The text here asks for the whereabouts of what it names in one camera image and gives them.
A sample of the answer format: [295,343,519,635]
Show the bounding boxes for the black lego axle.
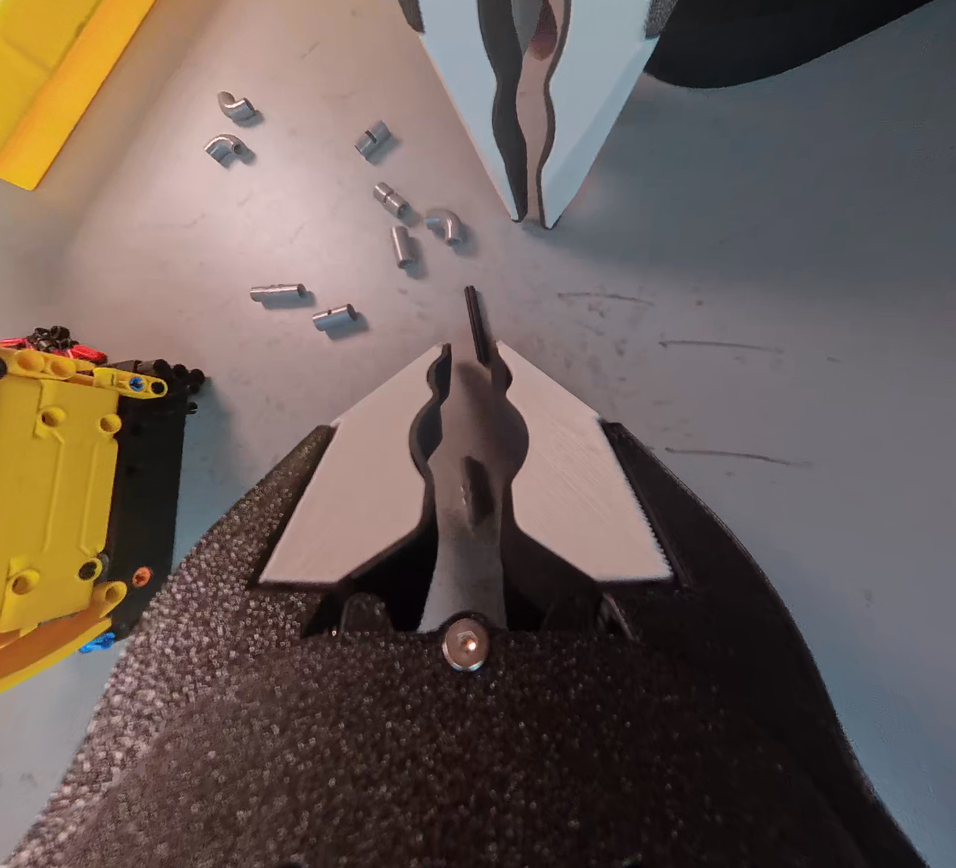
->
[463,285,492,367]

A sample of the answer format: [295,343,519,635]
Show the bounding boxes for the yellow lego robot model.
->
[0,347,206,693]

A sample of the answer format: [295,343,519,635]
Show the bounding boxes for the yellow plastic bin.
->
[0,0,201,193]

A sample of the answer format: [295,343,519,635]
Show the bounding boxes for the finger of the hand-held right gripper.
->
[536,0,672,230]
[399,0,535,223]

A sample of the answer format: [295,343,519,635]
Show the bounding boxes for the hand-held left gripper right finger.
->
[489,341,675,633]

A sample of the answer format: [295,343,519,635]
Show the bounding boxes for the person's right hand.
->
[526,0,563,62]

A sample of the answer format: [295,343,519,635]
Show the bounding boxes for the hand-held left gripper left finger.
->
[257,343,454,633]

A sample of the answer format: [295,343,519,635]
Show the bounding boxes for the pile of black red pins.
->
[0,326,98,361]

